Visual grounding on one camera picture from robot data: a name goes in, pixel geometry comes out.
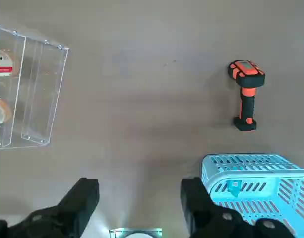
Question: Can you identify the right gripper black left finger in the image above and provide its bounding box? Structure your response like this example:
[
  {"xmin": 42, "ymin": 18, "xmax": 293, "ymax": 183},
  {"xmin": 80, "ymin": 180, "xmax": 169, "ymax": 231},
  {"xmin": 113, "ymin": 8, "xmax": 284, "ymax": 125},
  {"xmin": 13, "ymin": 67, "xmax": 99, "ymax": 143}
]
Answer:
[{"xmin": 0, "ymin": 177, "xmax": 100, "ymax": 238}]

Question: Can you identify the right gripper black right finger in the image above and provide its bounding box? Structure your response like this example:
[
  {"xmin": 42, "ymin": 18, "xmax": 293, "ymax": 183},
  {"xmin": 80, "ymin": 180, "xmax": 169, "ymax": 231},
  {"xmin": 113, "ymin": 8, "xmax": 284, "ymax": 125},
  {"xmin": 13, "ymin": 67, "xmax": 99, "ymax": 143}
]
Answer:
[{"xmin": 180, "ymin": 177, "xmax": 295, "ymax": 238}]

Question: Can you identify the light blue plastic basket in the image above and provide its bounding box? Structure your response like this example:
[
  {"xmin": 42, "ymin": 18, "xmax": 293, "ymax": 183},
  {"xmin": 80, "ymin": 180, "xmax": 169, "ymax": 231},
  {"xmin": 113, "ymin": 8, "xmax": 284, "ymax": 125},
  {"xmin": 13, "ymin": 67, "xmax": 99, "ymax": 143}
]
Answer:
[{"xmin": 200, "ymin": 153, "xmax": 304, "ymax": 238}]

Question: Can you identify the clear acrylic stepped shelf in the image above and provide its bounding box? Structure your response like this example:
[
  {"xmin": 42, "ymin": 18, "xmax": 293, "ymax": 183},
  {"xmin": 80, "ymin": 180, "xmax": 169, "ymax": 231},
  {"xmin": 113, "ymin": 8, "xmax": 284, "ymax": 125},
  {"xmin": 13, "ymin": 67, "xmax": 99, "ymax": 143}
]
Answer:
[{"xmin": 0, "ymin": 24, "xmax": 70, "ymax": 150}]

